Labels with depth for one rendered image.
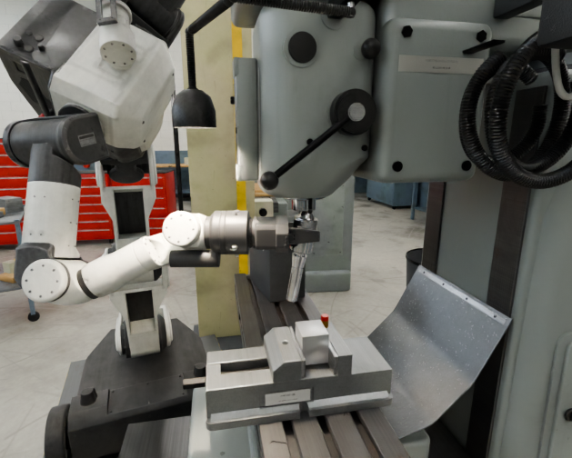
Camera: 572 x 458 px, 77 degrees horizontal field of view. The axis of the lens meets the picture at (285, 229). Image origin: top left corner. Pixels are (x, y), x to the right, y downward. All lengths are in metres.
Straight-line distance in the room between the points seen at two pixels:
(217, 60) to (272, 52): 1.83
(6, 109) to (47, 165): 9.92
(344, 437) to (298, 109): 0.55
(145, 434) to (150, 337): 0.49
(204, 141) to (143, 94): 1.51
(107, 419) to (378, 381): 0.89
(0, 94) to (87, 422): 9.83
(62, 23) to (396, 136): 0.75
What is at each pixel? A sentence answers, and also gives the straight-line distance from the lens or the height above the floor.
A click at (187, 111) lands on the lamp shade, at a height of 1.46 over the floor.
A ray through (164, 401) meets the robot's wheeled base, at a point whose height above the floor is 0.59.
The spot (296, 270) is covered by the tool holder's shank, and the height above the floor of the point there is 1.16.
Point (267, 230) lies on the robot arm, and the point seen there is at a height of 1.25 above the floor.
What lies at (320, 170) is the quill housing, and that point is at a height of 1.36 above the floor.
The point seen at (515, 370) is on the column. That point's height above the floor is 0.98.
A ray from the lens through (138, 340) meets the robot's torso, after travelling 1.47.
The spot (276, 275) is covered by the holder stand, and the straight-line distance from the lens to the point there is 1.11.
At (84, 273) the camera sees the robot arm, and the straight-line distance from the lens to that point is 0.78.
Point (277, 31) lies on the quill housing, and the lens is 0.63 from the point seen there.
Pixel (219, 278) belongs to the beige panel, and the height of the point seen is 0.48.
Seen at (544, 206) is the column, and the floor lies 1.30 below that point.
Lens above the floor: 1.41
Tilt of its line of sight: 14 degrees down
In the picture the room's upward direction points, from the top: straight up
